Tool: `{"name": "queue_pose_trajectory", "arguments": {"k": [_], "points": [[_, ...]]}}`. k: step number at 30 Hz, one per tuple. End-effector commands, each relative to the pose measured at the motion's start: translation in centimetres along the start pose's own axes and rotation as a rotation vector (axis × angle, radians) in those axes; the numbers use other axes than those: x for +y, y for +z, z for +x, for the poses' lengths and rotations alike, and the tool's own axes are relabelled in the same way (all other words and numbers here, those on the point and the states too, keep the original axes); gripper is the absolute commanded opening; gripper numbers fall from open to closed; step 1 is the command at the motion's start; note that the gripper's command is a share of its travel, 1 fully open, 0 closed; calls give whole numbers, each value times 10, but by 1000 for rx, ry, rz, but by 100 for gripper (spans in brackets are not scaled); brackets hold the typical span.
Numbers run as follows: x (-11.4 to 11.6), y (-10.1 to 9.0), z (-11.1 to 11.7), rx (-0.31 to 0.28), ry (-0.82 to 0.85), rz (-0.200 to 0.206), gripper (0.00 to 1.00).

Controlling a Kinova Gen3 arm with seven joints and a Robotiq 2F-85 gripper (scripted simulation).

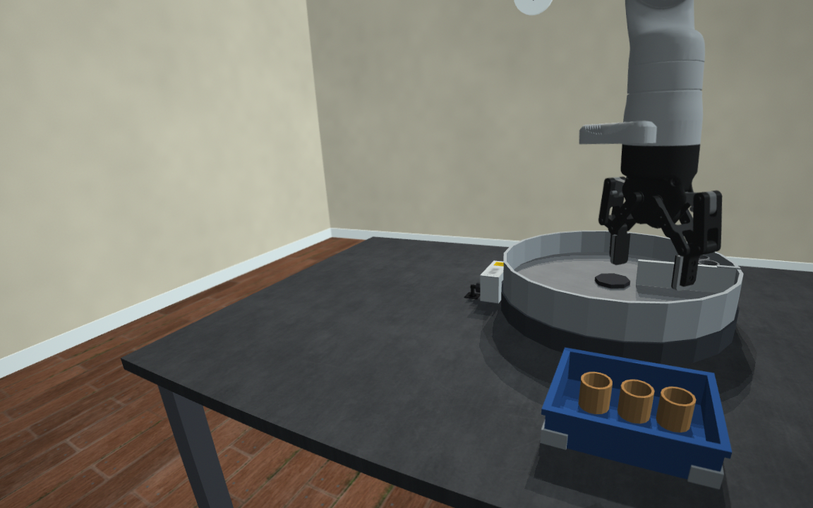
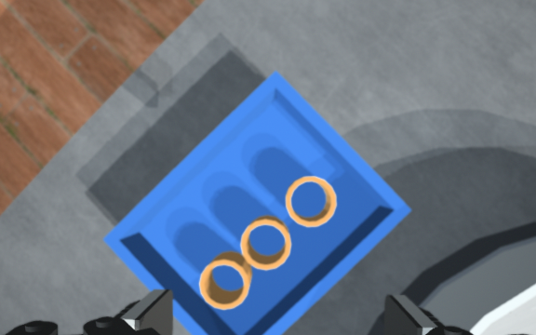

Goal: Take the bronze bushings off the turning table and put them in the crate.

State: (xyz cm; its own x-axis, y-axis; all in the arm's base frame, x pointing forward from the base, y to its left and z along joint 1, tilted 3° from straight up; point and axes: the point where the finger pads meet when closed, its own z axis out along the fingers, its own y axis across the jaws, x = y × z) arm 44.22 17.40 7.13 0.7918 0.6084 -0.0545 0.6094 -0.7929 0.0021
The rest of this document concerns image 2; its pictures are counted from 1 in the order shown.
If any bronze bushing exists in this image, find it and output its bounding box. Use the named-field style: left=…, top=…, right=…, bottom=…
left=200, top=251, right=252, bottom=309
left=241, top=215, right=290, bottom=270
left=286, top=177, right=336, bottom=226

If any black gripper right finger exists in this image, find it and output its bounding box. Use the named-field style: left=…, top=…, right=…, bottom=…
left=384, top=295, right=474, bottom=335

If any blue crate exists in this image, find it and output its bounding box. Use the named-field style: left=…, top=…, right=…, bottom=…
left=104, top=71, right=411, bottom=335

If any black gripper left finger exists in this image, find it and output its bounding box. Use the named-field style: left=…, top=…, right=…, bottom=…
left=6, top=289, right=173, bottom=335

